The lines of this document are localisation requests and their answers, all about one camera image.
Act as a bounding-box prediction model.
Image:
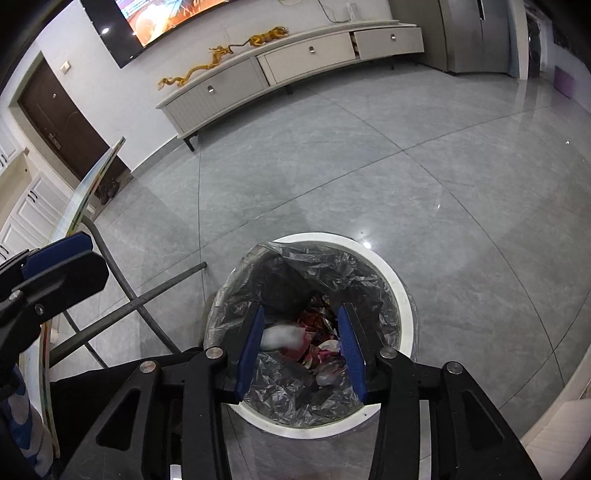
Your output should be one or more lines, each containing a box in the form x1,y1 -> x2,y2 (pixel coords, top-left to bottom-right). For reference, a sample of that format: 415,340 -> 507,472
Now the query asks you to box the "television cable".
318,0 -> 352,24

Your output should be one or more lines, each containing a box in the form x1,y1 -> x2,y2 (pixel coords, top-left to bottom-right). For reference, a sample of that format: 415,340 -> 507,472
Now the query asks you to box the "clear plastic bag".
315,369 -> 347,387

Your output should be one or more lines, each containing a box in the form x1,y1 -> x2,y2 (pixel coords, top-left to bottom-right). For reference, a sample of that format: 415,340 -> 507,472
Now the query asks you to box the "long golden dragon figurine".
158,65 -> 218,90

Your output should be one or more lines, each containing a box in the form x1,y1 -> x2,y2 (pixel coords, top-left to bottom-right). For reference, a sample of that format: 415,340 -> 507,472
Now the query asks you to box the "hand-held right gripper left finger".
60,302 -> 266,480

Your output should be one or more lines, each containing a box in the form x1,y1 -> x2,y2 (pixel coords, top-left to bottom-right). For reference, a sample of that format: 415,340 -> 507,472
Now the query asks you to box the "grey plastic bin liner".
205,242 -> 400,423

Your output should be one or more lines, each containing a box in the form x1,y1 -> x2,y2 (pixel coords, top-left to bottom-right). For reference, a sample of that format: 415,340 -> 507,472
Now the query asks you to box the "grey refrigerator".
436,0 -> 515,75

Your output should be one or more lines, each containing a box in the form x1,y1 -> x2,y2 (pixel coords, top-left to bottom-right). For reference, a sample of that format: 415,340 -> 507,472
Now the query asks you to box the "white built-in cabinet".
0,111 -> 70,259

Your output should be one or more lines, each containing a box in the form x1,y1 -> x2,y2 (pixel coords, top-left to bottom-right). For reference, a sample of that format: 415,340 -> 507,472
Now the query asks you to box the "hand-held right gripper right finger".
337,302 -> 543,480

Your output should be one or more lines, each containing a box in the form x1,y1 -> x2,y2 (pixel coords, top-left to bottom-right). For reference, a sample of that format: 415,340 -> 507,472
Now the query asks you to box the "curved wall television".
81,0 -> 241,69

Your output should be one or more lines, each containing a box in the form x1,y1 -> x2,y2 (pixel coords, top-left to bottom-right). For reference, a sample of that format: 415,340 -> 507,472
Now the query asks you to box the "purple board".
554,66 -> 575,97

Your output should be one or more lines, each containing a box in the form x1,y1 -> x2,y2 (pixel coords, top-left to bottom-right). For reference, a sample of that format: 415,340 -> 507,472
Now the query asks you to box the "grey metal table frame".
48,217 -> 208,370

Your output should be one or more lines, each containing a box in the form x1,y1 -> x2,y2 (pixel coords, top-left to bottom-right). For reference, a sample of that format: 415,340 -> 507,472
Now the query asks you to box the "short golden dragon figurine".
208,41 -> 252,63

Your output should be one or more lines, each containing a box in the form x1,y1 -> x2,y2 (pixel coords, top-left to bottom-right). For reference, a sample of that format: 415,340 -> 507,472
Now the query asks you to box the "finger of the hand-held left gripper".
14,232 -> 110,324

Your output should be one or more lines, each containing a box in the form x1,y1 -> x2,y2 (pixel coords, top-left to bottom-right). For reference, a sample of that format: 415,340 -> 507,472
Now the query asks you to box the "white television cabinet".
156,21 -> 424,152

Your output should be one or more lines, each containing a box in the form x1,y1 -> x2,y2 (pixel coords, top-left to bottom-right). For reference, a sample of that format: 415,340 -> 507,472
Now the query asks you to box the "red snack packet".
298,310 -> 345,356

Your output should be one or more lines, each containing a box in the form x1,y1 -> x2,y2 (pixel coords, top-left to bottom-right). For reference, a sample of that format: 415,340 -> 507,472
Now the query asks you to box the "white plastic bag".
261,324 -> 308,350

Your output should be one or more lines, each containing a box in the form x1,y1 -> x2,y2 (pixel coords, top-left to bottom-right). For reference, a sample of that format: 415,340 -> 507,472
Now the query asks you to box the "golden tiger figurine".
249,27 -> 290,48

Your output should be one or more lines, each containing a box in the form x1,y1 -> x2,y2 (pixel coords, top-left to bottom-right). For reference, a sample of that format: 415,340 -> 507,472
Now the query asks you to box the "white round trash bin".
203,233 -> 416,439

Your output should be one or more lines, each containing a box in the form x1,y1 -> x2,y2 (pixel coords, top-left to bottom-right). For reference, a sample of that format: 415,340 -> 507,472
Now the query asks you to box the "dark brown entrance door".
17,60 -> 132,183

